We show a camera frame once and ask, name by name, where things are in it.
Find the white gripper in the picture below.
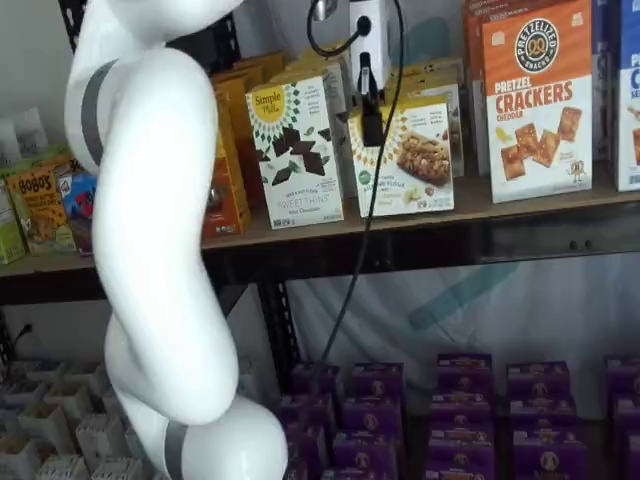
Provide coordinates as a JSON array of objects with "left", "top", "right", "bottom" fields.
[{"left": 348, "top": 0, "right": 393, "bottom": 148}]

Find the Simple Mills almond bars box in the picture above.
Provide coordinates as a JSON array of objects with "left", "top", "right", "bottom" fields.
[
  {"left": 392, "top": 55, "right": 467, "bottom": 79},
  {"left": 394, "top": 74, "right": 465, "bottom": 94},
  {"left": 394, "top": 82, "right": 465, "bottom": 179},
  {"left": 347, "top": 102, "right": 457, "bottom": 219}
]

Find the Simple Mills Sweet Thins box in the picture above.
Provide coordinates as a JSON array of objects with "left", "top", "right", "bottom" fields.
[
  {"left": 297, "top": 42, "right": 354, "bottom": 69},
  {"left": 268, "top": 60, "right": 358, "bottom": 199},
  {"left": 244, "top": 75, "right": 346, "bottom": 231}
]

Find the orange Pretzel Crackers box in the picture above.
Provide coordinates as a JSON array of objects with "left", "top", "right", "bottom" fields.
[
  {"left": 460, "top": 0, "right": 494, "bottom": 177},
  {"left": 481, "top": 0, "right": 595, "bottom": 205}
]

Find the wooden shelf board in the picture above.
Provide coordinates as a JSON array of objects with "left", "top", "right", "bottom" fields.
[
  {"left": 199, "top": 169, "right": 640, "bottom": 251},
  {"left": 0, "top": 252, "right": 104, "bottom": 279}
]

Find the orange Revival snack box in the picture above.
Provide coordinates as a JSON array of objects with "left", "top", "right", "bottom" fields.
[
  {"left": 202, "top": 94, "right": 251, "bottom": 236},
  {"left": 233, "top": 49, "right": 289, "bottom": 84},
  {"left": 209, "top": 69, "right": 266, "bottom": 211}
]

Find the blue white cracker box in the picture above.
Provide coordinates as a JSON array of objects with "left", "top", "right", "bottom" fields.
[
  {"left": 615, "top": 0, "right": 640, "bottom": 193},
  {"left": 591, "top": 0, "right": 621, "bottom": 162}
]

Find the purple Annie's box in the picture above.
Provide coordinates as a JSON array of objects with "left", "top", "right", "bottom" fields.
[
  {"left": 603, "top": 354, "right": 640, "bottom": 399},
  {"left": 508, "top": 397, "right": 581, "bottom": 432},
  {"left": 436, "top": 353, "right": 495, "bottom": 396},
  {"left": 278, "top": 394, "right": 337, "bottom": 434},
  {"left": 506, "top": 361, "right": 572, "bottom": 401},
  {"left": 512, "top": 427, "right": 590, "bottom": 480},
  {"left": 291, "top": 363, "right": 345, "bottom": 401},
  {"left": 612, "top": 394, "right": 640, "bottom": 436},
  {"left": 429, "top": 392, "right": 496, "bottom": 429},
  {"left": 331, "top": 432, "right": 400, "bottom": 472},
  {"left": 321, "top": 467, "right": 397, "bottom": 480},
  {"left": 341, "top": 397, "right": 405, "bottom": 436},
  {"left": 348, "top": 361, "right": 406, "bottom": 401},
  {"left": 284, "top": 424, "right": 329, "bottom": 480},
  {"left": 425, "top": 424, "right": 497, "bottom": 480}
]

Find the white cardboard box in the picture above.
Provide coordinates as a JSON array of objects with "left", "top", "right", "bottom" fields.
[{"left": 234, "top": 355, "right": 275, "bottom": 396}]

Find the blue red snack box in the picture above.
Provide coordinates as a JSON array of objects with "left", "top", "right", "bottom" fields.
[{"left": 52, "top": 160, "right": 100, "bottom": 257}]

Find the orange Bobo's snack box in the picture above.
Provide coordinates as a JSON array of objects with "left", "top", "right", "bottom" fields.
[{"left": 5, "top": 167, "right": 77, "bottom": 257}]

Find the green snack box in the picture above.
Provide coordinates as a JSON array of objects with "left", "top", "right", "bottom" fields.
[{"left": 0, "top": 173, "right": 27, "bottom": 265}]

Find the white paper pouch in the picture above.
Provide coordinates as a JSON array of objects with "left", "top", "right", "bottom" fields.
[
  {"left": 13, "top": 107, "right": 49, "bottom": 157},
  {"left": 0, "top": 119, "right": 22, "bottom": 169}
]

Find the white paper carton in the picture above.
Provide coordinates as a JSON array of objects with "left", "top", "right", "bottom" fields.
[
  {"left": 17, "top": 403, "right": 76, "bottom": 456},
  {"left": 24, "top": 358, "right": 69, "bottom": 386},
  {"left": 74, "top": 413, "right": 130, "bottom": 462},
  {"left": 35, "top": 453, "right": 92, "bottom": 480},
  {"left": 64, "top": 362, "right": 110, "bottom": 396},
  {"left": 91, "top": 455, "right": 146, "bottom": 480},
  {"left": 3, "top": 380, "right": 49, "bottom": 412},
  {"left": 43, "top": 383, "right": 95, "bottom": 422},
  {"left": 0, "top": 435, "right": 44, "bottom": 480}
]

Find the long black cable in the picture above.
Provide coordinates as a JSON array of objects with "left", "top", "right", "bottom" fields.
[{"left": 269, "top": 0, "right": 405, "bottom": 480}]

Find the short black looped cable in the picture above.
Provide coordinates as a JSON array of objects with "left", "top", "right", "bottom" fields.
[{"left": 305, "top": 0, "right": 372, "bottom": 55}]

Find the black power plug cable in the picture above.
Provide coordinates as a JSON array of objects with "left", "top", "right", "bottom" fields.
[{"left": 10, "top": 323, "right": 34, "bottom": 349}]

